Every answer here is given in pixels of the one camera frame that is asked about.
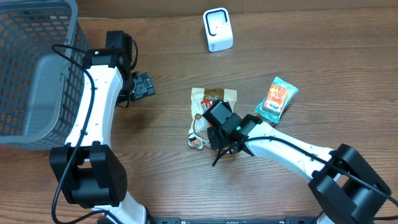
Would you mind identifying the teal orange snack packet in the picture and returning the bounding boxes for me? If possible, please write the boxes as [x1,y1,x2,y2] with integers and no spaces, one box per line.
[255,77,299,123]

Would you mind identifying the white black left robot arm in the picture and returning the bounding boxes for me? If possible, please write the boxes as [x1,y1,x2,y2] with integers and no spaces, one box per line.
[49,30,155,224]

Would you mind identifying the white barcode scanner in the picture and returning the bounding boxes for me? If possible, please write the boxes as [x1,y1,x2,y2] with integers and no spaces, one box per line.
[203,7,234,52]

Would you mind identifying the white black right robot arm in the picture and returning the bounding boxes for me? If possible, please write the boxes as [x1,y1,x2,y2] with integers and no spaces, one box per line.
[203,100,397,224]

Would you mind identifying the beige brown snack bag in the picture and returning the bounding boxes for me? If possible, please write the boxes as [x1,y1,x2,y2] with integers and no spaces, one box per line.
[188,88,238,149]

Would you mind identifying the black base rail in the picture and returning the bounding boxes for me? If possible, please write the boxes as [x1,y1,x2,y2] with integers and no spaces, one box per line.
[146,217,317,224]

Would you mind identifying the red snack stick packet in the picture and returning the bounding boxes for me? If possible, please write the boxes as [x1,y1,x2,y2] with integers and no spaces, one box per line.
[200,98,213,112]

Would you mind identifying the grey plastic mesh basket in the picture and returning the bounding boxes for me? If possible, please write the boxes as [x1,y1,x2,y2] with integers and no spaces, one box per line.
[1,0,90,150]

